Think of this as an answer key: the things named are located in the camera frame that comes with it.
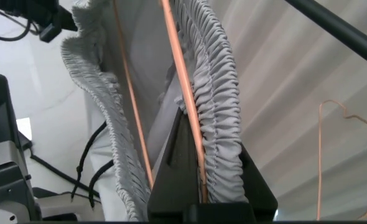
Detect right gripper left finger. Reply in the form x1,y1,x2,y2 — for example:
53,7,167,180
147,107,201,214

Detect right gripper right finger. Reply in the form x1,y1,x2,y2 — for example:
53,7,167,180
239,144,279,220

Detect pale grey shorts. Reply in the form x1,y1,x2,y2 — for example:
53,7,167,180
60,0,249,222

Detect pink clothes hanger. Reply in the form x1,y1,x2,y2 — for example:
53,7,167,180
111,0,209,205
315,99,367,222

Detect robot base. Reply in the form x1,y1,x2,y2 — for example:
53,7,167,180
0,70,105,224

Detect black clothes rack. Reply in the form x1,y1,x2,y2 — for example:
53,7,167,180
283,0,367,73

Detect white curtain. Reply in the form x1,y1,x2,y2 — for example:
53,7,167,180
208,0,367,222

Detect black cable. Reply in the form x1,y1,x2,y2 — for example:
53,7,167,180
0,18,37,42

